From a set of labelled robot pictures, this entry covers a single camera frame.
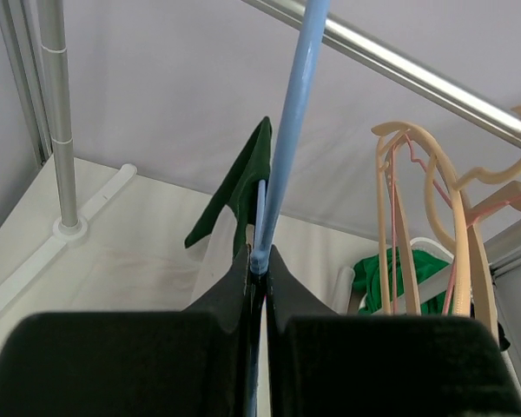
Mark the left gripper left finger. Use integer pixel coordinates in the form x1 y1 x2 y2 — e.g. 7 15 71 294
0 246 251 416

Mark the white perforated basket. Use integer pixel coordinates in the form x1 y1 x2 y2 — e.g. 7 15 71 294
336 236 455 316

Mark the beige hanger of black shirt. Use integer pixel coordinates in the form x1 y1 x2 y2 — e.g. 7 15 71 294
453 103 521 348

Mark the metal clothes rack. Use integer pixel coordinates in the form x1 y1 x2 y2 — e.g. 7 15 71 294
0 1 521 313

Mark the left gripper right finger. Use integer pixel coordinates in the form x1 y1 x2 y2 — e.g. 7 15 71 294
266 249 521 416

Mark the white green raglan shirt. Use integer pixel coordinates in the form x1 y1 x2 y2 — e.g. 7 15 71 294
184 116 273 301

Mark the beige hanger of green shirt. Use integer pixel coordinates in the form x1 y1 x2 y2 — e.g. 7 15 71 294
372 122 471 316

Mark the blue thin hanger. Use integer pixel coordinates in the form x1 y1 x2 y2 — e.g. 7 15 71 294
247 1 330 416

